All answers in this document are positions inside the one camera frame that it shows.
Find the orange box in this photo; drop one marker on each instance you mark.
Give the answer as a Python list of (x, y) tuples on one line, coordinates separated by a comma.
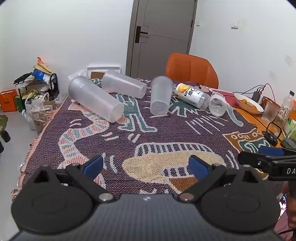
[(8, 100)]

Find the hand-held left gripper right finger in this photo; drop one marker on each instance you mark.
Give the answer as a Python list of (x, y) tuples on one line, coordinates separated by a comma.
[(196, 165)]

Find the large frosted plastic cup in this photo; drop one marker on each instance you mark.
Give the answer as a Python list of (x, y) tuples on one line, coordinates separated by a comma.
[(94, 98)]

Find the white wall switch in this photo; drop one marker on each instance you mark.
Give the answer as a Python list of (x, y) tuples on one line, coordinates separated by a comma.
[(235, 25)]

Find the green paper bag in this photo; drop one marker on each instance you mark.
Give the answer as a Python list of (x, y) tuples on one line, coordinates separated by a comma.
[(20, 103)]

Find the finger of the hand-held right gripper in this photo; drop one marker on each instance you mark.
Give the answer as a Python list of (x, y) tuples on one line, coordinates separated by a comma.
[(271, 151), (252, 160)]

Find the clear drinking glass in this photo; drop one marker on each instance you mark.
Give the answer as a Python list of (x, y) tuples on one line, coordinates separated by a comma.
[(269, 112)]

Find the person's right hand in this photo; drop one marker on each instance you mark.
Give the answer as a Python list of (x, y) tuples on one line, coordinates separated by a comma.
[(289, 204)]

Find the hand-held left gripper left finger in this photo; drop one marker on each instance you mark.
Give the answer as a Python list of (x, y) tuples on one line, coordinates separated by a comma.
[(93, 165)]

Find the white bowl of oranges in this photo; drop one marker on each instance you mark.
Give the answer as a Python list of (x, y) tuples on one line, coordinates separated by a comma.
[(248, 104)]

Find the green carton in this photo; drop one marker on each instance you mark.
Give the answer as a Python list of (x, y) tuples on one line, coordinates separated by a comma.
[(291, 128)]

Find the brown cardboard box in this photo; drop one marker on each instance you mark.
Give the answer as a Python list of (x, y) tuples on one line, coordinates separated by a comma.
[(96, 75)]

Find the grey door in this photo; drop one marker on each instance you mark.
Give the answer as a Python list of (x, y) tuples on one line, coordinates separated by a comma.
[(161, 39)]

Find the red folder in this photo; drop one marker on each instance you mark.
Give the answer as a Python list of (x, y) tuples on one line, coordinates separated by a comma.
[(229, 98)]

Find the black storage rack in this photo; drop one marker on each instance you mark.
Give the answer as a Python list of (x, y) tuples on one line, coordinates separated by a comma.
[(52, 85)]

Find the black office chair base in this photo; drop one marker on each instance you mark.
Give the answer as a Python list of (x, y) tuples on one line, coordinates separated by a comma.
[(4, 134)]

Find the black power adapter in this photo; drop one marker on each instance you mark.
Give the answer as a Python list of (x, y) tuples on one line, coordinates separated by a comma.
[(257, 96)]

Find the white plastic bag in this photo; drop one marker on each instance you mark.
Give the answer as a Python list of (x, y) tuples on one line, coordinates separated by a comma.
[(34, 98)]

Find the open cardboard box with plastic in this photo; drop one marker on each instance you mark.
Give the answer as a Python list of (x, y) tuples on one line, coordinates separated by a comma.
[(40, 118)]

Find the plastic bottle with orange label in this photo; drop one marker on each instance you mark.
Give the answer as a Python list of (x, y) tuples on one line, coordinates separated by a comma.
[(192, 95)]

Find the printed woven blanket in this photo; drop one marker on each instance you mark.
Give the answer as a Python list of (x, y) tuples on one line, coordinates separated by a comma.
[(138, 129)]

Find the brown paper bag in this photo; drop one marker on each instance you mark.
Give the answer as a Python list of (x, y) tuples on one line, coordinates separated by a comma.
[(42, 66)]

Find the white framed board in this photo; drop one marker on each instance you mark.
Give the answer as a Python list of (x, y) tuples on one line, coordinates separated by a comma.
[(104, 68)]

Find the blue and white packet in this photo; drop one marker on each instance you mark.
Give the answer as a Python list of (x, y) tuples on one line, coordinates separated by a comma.
[(40, 74)]

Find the clear bottle with white cap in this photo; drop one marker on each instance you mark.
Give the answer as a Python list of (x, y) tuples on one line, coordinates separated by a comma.
[(284, 109)]

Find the orange chair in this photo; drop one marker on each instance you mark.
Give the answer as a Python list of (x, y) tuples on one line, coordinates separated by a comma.
[(192, 69)]

